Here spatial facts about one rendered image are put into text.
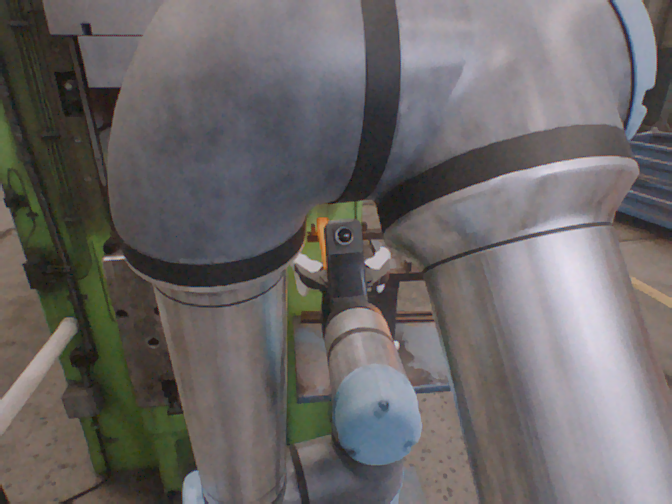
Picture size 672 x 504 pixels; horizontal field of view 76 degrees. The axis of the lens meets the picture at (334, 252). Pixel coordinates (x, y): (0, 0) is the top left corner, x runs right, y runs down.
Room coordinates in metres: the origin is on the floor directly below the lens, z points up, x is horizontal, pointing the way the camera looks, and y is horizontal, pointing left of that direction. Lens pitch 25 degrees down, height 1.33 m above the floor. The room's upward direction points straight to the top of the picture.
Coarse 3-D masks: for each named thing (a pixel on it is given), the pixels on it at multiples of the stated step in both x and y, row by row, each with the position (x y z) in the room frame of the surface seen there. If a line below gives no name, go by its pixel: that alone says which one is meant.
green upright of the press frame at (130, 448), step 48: (0, 0) 1.05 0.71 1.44; (0, 48) 1.05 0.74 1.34; (48, 48) 1.06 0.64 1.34; (0, 96) 1.04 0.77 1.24; (48, 96) 1.06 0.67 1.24; (96, 96) 1.13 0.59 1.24; (0, 144) 1.04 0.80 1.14; (48, 192) 1.05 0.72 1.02; (96, 192) 1.07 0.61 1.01; (48, 240) 1.04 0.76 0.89; (96, 240) 1.06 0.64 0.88; (96, 288) 1.05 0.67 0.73; (96, 336) 1.05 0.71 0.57; (144, 432) 1.06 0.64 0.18
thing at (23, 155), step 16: (0, 64) 1.03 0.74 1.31; (0, 80) 1.02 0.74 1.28; (16, 112) 1.04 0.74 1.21; (16, 128) 1.02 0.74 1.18; (32, 160) 1.04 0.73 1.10; (32, 176) 1.02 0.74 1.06; (48, 208) 1.03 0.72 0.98; (48, 224) 1.03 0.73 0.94; (64, 256) 1.03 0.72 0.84; (64, 272) 1.03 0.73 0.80; (80, 304) 1.04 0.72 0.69; (80, 320) 1.03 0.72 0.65; (80, 352) 1.02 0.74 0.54; (96, 352) 1.04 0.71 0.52
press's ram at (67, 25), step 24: (48, 0) 0.93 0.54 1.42; (72, 0) 0.94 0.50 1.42; (96, 0) 0.94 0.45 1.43; (120, 0) 0.95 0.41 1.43; (144, 0) 0.95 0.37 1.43; (48, 24) 0.93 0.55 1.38; (72, 24) 0.94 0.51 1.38; (96, 24) 0.94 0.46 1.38; (120, 24) 0.95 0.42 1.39; (144, 24) 0.95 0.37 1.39
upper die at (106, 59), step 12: (84, 36) 0.94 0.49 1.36; (96, 36) 0.94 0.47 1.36; (108, 36) 0.94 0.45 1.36; (120, 36) 0.95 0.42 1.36; (132, 36) 0.95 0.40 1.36; (84, 48) 0.94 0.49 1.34; (96, 48) 0.94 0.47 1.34; (108, 48) 0.94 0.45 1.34; (120, 48) 0.95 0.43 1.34; (132, 48) 0.95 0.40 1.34; (84, 60) 0.94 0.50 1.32; (96, 60) 0.94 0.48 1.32; (108, 60) 0.94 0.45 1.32; (120, 60) 0.95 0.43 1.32; (96, 72) 0.94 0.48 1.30; (108, 72) 0.94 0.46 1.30; (120, 72) 0.94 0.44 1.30; (96, 84) 0.94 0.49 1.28; (108, 84) 0.94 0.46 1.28; (120, 84) 0.94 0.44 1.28
